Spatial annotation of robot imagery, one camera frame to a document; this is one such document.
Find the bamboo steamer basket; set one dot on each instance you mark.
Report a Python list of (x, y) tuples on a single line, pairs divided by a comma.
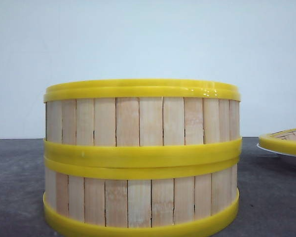
[(141, 125), (127, 209)]

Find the white plate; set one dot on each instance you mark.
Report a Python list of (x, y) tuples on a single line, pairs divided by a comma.
[(287, 158)]

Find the bamboo steamer lid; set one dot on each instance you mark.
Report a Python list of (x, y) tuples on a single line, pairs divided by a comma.
[(282, 142)]

